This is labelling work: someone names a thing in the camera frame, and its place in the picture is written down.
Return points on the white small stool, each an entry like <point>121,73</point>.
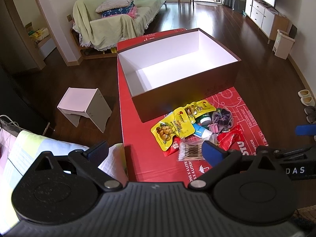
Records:
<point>85,102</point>

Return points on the grey shoes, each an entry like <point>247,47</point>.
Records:
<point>310,112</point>

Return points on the blue cream tube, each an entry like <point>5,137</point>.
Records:
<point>201,132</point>

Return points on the purple hair scrunchie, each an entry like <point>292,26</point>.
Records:
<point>222,118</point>

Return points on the grey pillow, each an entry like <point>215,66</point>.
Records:
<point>112,4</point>

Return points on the white slippers pair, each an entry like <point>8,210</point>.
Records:
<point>306,98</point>

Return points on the green mentholatum blister card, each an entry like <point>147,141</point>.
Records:
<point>204,120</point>

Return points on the green covered sofa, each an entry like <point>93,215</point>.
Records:
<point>101,33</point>

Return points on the red snack packet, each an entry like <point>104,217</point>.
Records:
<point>225,140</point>

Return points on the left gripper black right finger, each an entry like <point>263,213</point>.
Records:
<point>221,161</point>

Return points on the blue patterned folded blanket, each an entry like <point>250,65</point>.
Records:
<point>118,11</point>

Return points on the red white candy packet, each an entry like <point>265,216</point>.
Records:
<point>173,148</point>

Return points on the brown cardboard box white inside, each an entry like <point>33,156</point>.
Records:
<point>173,68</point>

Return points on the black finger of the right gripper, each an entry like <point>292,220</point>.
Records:
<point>306,130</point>

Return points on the white tv cabinet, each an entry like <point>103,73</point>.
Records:
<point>267,19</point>

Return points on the white trash bin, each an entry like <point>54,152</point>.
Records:
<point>283,44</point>

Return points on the yellow chestnut snack bag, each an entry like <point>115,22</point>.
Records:
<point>176,123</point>

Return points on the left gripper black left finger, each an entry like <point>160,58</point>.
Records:
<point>87,162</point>

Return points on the cotton swab bag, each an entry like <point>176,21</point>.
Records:
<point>190,150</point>

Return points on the red flattened cardboard mat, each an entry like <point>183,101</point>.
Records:
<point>144,157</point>

